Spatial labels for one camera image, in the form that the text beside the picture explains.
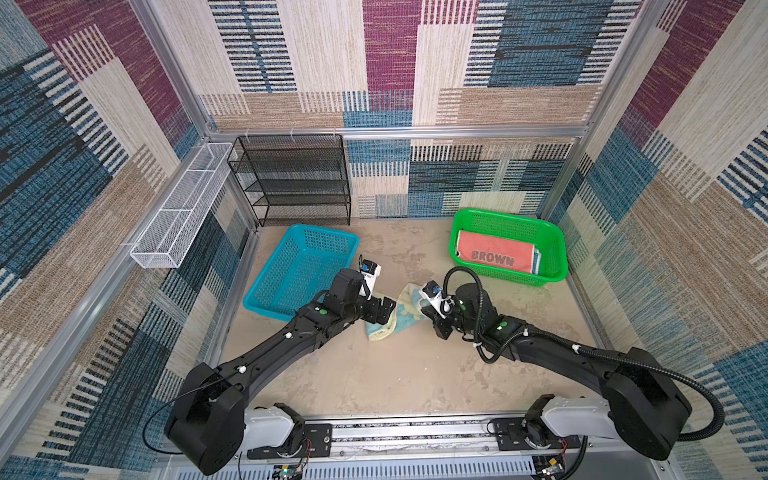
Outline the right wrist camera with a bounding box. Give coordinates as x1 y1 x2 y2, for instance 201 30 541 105
419 280 454 320

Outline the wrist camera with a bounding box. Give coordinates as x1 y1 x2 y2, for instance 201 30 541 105
359 256 381 299
419 280 454 320

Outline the white wire mesh tray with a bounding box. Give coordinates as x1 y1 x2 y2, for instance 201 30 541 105
130 143 233 269

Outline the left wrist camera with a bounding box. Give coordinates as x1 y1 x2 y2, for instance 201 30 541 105
359 256 381 299

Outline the black corrugated cable hose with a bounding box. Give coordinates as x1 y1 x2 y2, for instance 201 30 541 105
442 266 726 480

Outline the red pink towel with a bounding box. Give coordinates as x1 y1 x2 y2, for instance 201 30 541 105
455 230 541 275

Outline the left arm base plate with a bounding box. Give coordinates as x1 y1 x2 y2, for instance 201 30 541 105
246 423 333 460

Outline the green plastic basket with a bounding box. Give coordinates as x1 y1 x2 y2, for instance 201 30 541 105
449 209 568 287

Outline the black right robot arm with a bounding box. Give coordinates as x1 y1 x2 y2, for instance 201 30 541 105
419 281 692 460

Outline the pale yellow teal towel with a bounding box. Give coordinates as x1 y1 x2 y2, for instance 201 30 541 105
365 283 428 342

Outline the aluminium front rail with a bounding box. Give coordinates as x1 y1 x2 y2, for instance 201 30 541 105
215 412 684 479

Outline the teal plastic basket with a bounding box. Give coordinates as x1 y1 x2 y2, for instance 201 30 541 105
242 224 360 322

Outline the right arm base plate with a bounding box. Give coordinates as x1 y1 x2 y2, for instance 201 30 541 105
486 416 582 452

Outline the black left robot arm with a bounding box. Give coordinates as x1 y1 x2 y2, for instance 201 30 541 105
164 268 396 476

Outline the black wire shelf rack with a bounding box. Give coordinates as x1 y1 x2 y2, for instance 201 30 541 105
229 134 352 227

